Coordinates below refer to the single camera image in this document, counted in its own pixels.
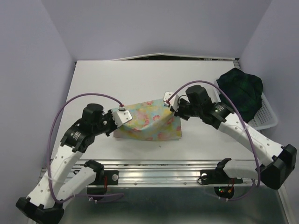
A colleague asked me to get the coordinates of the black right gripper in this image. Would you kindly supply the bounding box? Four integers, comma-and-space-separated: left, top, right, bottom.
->
170, 98, 202, 120

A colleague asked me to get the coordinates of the pastel floral skirt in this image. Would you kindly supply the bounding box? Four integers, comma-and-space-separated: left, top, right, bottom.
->
113, 99, 182, 141

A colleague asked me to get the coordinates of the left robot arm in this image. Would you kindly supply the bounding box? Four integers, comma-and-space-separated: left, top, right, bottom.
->
16, 104, 132, 224

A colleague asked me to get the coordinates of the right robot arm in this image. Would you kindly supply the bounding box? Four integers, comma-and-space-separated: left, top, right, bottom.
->
163, 85, 297, 190

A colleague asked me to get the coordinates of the dark green plaid skirt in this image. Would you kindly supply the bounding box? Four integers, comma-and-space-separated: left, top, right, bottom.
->
216, 68, 263, 123

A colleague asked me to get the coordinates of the white plastic basket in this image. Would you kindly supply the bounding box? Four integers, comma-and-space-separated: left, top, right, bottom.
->
247, 93, 278, 131

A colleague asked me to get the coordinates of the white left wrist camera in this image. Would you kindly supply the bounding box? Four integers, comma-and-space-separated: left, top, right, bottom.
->
112, 106, 133, 128

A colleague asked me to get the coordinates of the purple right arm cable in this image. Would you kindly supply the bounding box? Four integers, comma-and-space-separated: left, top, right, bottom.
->
164, 80, 260, 202

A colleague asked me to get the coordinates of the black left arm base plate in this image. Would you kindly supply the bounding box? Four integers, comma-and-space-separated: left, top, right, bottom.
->
86, 170, 119, 201

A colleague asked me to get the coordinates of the aluminium mounting rail frame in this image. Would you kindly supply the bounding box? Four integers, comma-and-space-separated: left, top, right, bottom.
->
28, 58, 290, 224

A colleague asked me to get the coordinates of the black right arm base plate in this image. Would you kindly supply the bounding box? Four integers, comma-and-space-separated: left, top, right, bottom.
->
197, 169, 243, 200

